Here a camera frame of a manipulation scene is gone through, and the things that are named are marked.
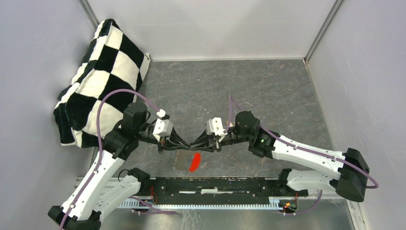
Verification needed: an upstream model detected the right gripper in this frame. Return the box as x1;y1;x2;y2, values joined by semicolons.
191;127;251;153

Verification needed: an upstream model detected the red key tag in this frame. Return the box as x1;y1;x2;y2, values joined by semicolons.
189;152;201;172

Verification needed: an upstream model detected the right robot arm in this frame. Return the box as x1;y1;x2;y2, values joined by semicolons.
191;111;370;202

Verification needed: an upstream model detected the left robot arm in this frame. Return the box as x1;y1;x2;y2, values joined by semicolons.
48;102;190;230

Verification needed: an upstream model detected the left electronics board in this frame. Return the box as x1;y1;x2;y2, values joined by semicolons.
135;186;157;212

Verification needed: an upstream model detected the electronics board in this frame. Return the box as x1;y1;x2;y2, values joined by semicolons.
280;192;299;215
135;186;157;212

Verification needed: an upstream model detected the black white checkered pillow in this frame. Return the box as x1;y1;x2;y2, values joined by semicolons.
53;19;151;148

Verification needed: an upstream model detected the right electronics board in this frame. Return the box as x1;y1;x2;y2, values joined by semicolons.
280;192;299;215

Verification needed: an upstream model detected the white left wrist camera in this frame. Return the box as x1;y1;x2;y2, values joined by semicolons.
153;109;173;141

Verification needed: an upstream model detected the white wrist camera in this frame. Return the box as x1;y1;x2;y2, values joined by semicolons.
153;109;173;141
206;117;226;137

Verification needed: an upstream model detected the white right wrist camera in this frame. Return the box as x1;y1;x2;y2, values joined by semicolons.
206;117;226;137

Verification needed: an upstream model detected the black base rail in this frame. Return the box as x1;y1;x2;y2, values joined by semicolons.
137;177;309;205

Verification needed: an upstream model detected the white toothed cable duct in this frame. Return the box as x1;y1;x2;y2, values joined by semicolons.
117;198;282;211

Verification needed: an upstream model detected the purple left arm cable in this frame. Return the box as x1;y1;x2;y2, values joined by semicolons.
58;89;161;230

